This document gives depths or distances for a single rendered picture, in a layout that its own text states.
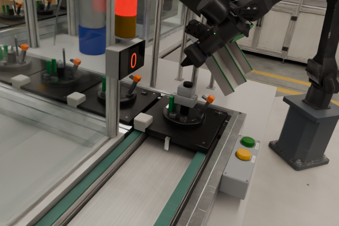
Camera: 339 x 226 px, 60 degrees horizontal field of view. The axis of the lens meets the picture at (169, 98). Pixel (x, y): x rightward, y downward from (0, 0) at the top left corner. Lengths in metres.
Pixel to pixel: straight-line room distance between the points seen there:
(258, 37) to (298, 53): 0.66
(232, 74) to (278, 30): 3.76
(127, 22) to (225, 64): 0.61
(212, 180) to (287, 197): 0.27
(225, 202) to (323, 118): 0.38
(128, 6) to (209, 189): 0.46
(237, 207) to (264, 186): 0.13
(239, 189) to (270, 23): 4.26
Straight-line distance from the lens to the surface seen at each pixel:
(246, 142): 0.91
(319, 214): 0.95
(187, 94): 0.90
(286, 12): 4.90
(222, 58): 1.22
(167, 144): 0.88
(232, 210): 0.85
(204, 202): 0.71
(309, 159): 1.09
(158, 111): 0.98
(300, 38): 4.96
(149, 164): 0.85
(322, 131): 1.04
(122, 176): 0.81
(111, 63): 0.70
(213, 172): 0.80
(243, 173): 0.81
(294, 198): 0.96
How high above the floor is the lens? 1.46
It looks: 27 degrees down
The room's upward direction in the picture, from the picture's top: 7 degrees clockwise
